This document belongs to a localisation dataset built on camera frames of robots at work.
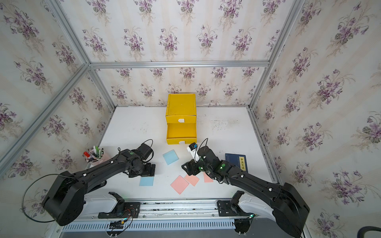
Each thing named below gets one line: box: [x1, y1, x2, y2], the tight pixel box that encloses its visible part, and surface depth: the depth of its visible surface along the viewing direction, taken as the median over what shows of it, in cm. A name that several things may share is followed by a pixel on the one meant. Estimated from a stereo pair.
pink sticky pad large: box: [170, 175, 190, 195], surface depth 84 cm
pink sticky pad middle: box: [184, 174, 200, 187], surface depth 86 cm
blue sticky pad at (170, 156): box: [162, 149, 180, 166], surface depth 95 cm
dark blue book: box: [225, 153, 249, 173], surface depth 93 cm
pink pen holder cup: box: [83, 145, 111, 166], surface depth 83 cm
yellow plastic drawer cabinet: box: [165, 93, 197, 145], surface depth 92 cm
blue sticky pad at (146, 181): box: [138, 176, 155, 186], surface depth 85 cm
